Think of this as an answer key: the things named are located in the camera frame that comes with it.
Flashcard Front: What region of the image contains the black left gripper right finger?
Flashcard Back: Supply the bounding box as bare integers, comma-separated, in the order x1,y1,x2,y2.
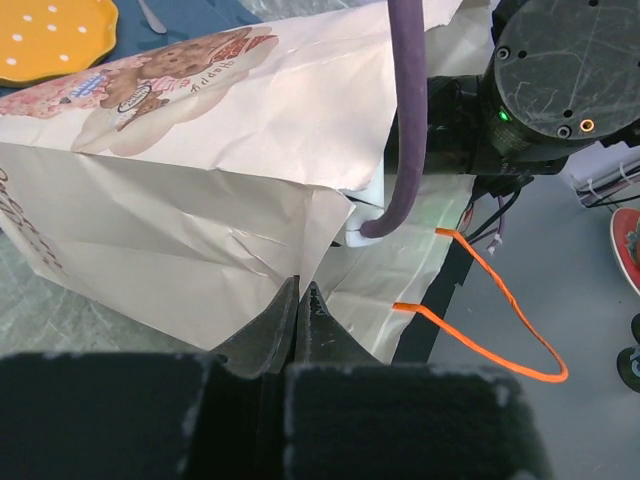
294,282,382,369

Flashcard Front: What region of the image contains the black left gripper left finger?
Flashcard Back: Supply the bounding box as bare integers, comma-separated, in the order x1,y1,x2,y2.
212,276,299,378

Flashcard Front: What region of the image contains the beige paper takeout bag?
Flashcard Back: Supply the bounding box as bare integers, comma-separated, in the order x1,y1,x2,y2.
1,1,475,361

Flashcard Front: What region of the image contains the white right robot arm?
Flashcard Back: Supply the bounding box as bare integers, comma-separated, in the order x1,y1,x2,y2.
424,0,639,196

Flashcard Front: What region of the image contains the red rimmed plate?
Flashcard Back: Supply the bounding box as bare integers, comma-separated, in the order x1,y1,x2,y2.
609,207,639,294

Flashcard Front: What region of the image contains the blue alphabet cloth mat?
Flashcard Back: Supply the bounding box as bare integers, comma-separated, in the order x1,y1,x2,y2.
1,1,261,116

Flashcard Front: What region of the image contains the silver spoon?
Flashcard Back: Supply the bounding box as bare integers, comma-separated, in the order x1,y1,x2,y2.
137,0,167,35

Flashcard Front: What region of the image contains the orange polka dot plate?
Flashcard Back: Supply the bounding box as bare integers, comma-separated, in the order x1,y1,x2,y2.
1,0,119,87

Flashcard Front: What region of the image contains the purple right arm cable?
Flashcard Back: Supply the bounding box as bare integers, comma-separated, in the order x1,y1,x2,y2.
359,0,429,240

